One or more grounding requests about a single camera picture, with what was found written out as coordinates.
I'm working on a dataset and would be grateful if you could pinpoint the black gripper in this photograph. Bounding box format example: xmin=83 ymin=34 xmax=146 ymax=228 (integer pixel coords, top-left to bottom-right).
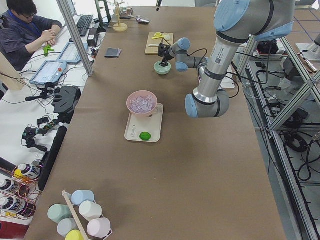
xmin=156 ymin=0 xmax=173 ymax=67

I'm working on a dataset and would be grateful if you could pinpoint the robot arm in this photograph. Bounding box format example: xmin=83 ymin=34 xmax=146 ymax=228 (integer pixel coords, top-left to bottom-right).
xmin=158 ymin=0 xmax=296 ymax=118

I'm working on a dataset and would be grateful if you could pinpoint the metal ice scoop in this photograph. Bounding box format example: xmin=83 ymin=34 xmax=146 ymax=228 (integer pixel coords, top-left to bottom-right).
xmin=128 ymin=14 xmax=150 ymax=25

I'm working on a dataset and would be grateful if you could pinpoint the light green bowl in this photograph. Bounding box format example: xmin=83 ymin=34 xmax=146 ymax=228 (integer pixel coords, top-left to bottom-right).
xmin=153 ymin=61 xmax=172 ymax=75

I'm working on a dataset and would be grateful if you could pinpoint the pink bowl of ice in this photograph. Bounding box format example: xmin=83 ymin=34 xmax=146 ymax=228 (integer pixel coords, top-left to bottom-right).
xmin=126 ymin=90 xmax=158 ymax=117

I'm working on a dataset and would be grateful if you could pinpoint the yellow plastic knife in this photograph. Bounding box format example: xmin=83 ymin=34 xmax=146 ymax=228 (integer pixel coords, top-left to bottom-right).
xmin=151 ymin=35 xmax=165 ymax=40

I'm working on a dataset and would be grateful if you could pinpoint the wooden cutting board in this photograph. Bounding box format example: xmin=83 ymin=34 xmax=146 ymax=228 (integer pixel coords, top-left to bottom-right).
xmin=144 ymin=32 xmax=174 ymax=56

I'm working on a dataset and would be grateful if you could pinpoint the black framed wooden tray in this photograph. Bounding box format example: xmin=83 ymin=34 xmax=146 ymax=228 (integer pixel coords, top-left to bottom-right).
xmin=120 ymin=8 xmax=133 ymax=20

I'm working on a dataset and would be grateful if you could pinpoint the wooden mug tree stand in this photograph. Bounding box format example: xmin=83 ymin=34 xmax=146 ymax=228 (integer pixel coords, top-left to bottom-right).
xmin=109 ymin=0 xmax=128 ymax=32

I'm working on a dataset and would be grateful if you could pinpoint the folded grey purple cloth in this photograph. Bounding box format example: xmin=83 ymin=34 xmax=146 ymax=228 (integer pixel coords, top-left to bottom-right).
xmin=104 ymin=47 xmax=122 ymax=59

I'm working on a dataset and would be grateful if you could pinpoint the black power adapter box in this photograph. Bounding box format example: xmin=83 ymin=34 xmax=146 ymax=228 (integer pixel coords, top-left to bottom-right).
xmin=86 ymin=34 xmax=99 ymax=47

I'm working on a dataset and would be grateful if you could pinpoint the black keyboard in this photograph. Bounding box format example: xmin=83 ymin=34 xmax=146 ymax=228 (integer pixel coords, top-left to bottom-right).
xmin=76 ymin=15 xmax=94 ymax=37

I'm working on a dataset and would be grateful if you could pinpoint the cream plastic tray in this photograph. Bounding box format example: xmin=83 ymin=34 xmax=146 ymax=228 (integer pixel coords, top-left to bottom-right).
xmin=124 ymin=103 xmax=164 ymax=143

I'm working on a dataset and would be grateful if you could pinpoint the teach pendant tablet far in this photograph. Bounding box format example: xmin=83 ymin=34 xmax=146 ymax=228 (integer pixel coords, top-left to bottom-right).
xmin=57 ymin=42 xmax=81 ymax=65

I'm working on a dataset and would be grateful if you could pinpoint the teach pendant tablet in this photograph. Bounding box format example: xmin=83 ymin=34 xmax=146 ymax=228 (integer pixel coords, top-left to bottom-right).
xmin=57 ymin=42 xmax=81 ymax=65
xmin=29 ymin=60 xmax=67 ymax=86

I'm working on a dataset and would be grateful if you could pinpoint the green lime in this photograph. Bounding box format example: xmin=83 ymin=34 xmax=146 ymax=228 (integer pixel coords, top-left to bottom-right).
xmin=139 ymin=131 xmax=152 ymax=141

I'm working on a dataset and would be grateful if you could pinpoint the teach pendant tablet near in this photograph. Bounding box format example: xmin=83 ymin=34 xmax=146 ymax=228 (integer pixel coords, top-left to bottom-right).
xmin=29 ymin=60 xmax=67 ymax=86

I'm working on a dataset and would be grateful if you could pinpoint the seated person in blue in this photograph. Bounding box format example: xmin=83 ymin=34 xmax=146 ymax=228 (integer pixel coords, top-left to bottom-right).
xmin=0 ymin=0 xmax=62 ymax=72

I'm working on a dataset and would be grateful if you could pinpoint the blue plastic cup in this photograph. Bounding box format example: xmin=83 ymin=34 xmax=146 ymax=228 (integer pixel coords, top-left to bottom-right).
xmin=71 ymin=190 xmax=95 ymax=206

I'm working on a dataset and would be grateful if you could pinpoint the wooden cup rack stick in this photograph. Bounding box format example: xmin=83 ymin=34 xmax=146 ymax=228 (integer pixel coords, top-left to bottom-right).
xmin=61 ymin=190 xmax=89 ymax=240

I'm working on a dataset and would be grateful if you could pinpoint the white bottle upper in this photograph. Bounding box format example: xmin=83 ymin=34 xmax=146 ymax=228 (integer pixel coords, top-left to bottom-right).
xmin=17 ymin=164 xmax=41 ymax=180

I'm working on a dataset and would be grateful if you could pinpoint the white bottle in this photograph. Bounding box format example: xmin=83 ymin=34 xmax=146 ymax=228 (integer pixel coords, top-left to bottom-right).
xmin=17 ymin=164 xmax=41 ymax=180
xmin=0 ymin=179 xmax=20 ymax=195
xmin=0 ymin=197 xmax=26 ymax=214

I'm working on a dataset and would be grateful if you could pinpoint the white plastic cup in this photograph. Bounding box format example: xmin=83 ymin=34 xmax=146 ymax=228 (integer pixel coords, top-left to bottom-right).
xmin=78 ymin=200 xmax=102 ymax=222

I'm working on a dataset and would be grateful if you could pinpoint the pink plastic cup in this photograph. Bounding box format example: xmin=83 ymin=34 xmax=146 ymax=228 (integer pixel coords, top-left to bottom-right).
xmin=87 ymin=217 xmax=112 ymax=238

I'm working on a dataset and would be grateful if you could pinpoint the green plastic cup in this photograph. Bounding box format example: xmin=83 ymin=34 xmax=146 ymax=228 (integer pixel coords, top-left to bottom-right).
xmin=47 ymin=204 xmax=72 ymax=224

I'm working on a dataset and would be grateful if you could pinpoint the white bottle middle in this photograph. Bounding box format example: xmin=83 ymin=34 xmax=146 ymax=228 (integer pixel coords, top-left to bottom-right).
xmin=0 ymin=179 xmax=20 ymax=195

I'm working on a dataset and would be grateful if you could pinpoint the grey plastic cup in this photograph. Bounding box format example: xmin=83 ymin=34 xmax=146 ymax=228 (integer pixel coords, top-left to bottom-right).
xmin=57 ymin=218 xmax=78 ymax=238

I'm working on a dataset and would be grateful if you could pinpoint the yellow plastic cup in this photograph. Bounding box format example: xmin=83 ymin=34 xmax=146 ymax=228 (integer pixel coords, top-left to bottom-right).
xmin=65 ymin=229 xmax=84 ymax=240

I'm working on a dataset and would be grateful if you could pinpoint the white bottle lower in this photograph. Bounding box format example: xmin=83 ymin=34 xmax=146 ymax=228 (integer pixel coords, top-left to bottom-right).
xmin=0 ymin=197 xmax=26 ymax=214

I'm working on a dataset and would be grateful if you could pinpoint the white pillar mount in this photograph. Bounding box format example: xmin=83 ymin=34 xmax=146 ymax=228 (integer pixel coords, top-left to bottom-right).
xmin=220 ymin=75 xmax=235 ymax=89

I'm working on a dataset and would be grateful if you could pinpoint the aluminium frame post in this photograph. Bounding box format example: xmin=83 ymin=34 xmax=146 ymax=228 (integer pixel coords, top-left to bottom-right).
xmin=56 ymin=0 xmax=94 ymax=77

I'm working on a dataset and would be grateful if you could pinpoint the copper wire bottle rack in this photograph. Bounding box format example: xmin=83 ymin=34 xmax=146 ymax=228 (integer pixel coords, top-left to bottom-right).
xmin=0 ymin=165 xmax=42 ymax=221

